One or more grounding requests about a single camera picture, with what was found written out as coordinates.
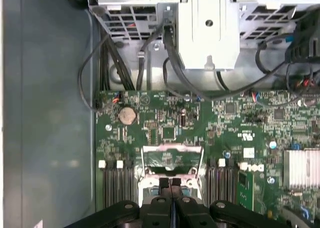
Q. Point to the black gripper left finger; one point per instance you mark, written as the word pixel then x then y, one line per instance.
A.
pixel 160 213

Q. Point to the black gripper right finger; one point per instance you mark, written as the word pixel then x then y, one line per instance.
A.
pixel 185 213

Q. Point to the metal CPU socket cover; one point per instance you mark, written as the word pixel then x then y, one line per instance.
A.
pixel 172 147

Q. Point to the CPU socket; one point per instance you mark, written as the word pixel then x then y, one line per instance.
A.
pixel 145 186

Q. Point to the green motherboard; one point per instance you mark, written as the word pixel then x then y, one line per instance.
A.
pixel 225 127

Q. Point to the round coin battery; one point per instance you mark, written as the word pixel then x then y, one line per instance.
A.
pixel 127 115

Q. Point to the silver finned heatsink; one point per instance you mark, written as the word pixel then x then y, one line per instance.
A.
pixel 300 168

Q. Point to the black open PC case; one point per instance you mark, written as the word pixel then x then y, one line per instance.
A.
pixel 50 112

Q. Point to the silver metal drive cage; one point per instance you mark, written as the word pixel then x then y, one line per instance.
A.
pixel 210 37

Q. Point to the black plastic bay bracket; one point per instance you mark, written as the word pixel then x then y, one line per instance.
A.
pixel 305 45

